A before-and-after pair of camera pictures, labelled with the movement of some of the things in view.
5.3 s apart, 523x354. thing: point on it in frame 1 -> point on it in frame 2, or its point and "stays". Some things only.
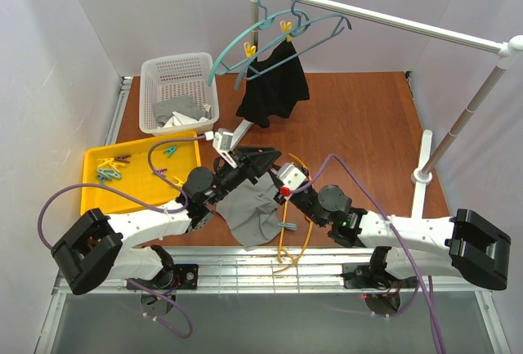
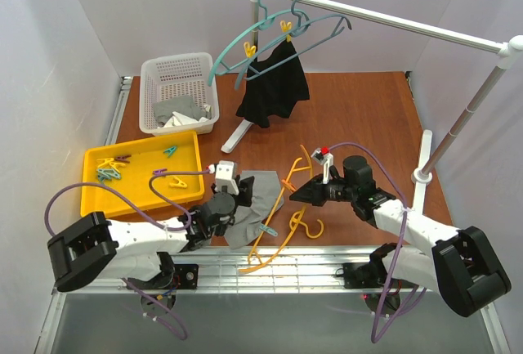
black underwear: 274,87 stays
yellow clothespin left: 249,50 stays
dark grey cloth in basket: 185,105 stays
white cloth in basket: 178,119 stays
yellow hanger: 310,239 -> 296,217
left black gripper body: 243,162 -> 243,189
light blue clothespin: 289,226 -> 268,230
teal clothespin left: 107,174 stays
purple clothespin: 123,158 stays
